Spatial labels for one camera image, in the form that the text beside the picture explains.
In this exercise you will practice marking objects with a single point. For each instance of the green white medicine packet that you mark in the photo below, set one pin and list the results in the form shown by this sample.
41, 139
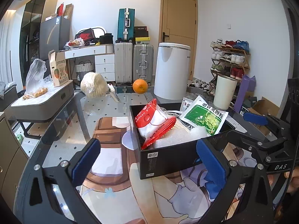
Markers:
200, 113

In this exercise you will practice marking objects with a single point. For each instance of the black storage box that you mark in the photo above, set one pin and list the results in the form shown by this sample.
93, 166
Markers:
160, 161

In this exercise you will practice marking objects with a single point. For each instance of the teal suitcase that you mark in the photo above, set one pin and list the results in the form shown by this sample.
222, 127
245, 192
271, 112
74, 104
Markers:
126, 21

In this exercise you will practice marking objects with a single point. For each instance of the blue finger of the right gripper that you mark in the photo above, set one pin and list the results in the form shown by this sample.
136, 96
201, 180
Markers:
255, 118

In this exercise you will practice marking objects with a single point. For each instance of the wicker basket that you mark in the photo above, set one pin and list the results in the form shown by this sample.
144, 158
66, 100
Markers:
83, 68

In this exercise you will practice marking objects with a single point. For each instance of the open cardboard box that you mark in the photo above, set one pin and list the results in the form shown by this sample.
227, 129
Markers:
263, 107

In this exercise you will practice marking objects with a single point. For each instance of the small white cylinder bin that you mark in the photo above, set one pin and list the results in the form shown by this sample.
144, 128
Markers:
225, 88

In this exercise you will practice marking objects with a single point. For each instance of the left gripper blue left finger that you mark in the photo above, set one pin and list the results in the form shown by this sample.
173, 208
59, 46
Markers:
82, 162

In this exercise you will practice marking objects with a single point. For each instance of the white suitcase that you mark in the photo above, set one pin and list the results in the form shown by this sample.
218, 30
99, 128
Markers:
123, 62

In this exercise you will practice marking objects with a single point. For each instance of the white fluffy soft object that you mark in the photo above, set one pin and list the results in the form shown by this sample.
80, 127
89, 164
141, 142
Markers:
178, 136

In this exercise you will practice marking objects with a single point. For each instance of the shoe rack with shoes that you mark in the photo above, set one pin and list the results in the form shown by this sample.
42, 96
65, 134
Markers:
230, 59

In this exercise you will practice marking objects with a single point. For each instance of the anime printed desk mat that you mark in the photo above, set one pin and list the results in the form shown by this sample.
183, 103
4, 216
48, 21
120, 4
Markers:
115, 193

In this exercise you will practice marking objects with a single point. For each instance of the white desk with drawers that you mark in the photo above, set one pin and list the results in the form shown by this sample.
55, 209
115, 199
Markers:
102, 56

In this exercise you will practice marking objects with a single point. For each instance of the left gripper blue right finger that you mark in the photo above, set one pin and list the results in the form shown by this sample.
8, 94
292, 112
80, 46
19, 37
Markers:
214, 167

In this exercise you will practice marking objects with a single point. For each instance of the white cylindrical appliance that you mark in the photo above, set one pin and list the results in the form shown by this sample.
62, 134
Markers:
172, 71

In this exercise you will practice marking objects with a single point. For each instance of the wooden door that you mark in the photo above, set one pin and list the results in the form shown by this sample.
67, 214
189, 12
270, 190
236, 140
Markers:
179, 24

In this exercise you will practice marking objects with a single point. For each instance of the orange fruit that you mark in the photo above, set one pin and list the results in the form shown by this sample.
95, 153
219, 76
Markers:
140, 86

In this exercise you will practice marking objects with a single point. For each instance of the silver suitcase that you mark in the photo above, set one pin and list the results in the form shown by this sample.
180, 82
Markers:
143, 61

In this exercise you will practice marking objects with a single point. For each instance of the stack of dark boxes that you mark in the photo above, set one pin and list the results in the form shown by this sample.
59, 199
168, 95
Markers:
141, 34

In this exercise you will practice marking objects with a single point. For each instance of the cardboard fruit box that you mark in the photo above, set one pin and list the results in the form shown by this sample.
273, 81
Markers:
58, 68

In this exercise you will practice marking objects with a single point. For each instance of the grey flat case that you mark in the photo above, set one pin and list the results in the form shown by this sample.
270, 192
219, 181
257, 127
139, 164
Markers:
44, 107

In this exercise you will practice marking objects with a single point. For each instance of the purple paper bag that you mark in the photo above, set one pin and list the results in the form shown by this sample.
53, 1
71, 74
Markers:
247, 84

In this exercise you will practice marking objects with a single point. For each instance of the grey tall box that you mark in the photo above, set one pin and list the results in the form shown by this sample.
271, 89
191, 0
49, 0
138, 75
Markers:
54, 34

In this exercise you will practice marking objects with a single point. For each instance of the clear plastic bag with snacks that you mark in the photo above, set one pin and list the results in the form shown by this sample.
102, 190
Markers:
36, 84

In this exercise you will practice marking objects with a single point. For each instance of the white printed foil packet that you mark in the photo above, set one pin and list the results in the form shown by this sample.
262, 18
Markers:
186, 102

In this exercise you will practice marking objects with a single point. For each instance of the red white balloon glue bag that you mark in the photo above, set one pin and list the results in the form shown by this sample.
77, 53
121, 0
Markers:
152, 123

